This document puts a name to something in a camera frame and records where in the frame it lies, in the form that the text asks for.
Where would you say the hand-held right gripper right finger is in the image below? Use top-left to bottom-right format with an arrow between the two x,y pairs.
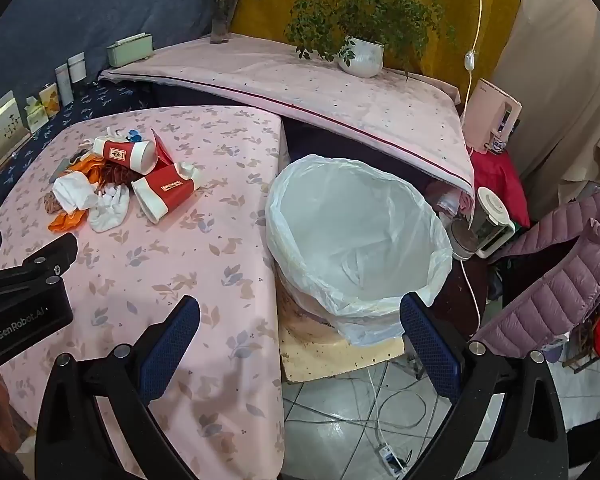
399,292 -> 568,480

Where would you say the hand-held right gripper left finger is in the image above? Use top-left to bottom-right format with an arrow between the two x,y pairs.
34,295 -> 202,480

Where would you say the orange wrapper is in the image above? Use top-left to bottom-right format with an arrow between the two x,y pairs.
70,155 -> 103,181
48,208 -> 88,233

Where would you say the white knit glove red trim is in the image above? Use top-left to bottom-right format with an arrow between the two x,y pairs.
52,172 -> 101,215

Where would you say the bin with white plastic bag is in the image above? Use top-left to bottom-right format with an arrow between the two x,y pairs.
264,154 -> 453,348

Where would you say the dark wooden side table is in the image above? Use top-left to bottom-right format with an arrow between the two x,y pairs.
430,255 -> 491,341

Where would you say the pink floral tablecloth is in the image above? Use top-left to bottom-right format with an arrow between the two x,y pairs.
0,105 -> 288,480

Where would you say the yellowed foam board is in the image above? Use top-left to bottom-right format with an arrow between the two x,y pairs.
278,320 -> 406,385

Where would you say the red-brown mesh scrap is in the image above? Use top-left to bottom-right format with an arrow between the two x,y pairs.
97,165 -> 138,191

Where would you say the white power strip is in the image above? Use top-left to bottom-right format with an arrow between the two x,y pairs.
377,442 -> 406,478

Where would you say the pink down jacket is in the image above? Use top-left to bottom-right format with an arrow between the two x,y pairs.
472,187 -> 600,361

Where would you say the glass kettle with white lid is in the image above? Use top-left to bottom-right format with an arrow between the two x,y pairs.
450,186 -> 518,261

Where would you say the pale green printed box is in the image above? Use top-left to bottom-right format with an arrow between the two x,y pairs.
25,97 -> 48,131

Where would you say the folded pink cloth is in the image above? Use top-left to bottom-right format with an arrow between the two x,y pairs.
425,180 -> 476,216

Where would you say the yellow printed box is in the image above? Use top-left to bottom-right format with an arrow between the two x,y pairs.
39,85 -> 61,113

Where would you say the white bottle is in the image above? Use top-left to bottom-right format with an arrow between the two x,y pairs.
67,52 -> 87,83
55,64 -> 74,106

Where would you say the red cloth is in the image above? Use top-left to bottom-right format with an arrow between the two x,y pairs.
470,150 -> 531,228

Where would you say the pink electric kettle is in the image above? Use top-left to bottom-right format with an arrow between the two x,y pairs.
462,78 -> 523,156

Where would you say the blue backdrop cloth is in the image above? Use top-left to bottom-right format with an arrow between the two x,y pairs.
0,0 -> 248,131

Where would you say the beige curtain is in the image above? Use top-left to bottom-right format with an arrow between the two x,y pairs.
490,0 -> 600,206

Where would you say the pink sheet with red stripe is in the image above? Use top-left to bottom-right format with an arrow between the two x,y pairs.
97,32 -> 476,196

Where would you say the glass vase with pink flowers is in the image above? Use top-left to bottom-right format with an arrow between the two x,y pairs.
198,0 -> 251,45

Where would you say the green plant in white pot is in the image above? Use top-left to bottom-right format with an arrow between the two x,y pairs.
257,0 -> 456,79

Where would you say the white cable with switch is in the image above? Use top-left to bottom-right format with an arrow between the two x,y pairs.
460,0 -> 486,106

